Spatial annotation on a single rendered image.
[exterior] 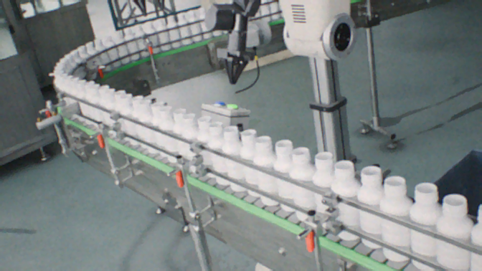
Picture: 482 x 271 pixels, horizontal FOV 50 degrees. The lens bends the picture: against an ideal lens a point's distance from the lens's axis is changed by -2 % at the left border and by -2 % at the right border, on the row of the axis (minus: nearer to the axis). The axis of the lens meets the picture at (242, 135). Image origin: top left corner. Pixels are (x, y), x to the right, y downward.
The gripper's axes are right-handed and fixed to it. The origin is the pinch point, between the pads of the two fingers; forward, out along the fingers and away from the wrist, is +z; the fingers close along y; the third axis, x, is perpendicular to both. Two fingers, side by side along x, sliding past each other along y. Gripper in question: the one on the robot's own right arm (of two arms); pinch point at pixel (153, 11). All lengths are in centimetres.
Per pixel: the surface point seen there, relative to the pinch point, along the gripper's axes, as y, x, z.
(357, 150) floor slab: -160, -58, 141
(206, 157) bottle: 18, 40, 33
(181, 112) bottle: 13.6, 25.8, 24.1
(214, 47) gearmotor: -72, -73, 42
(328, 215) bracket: 22, 85, 31
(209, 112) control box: 2.8, 22.8, 29.4
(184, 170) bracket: 26, 41, 32
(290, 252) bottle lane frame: 21, 71, 48
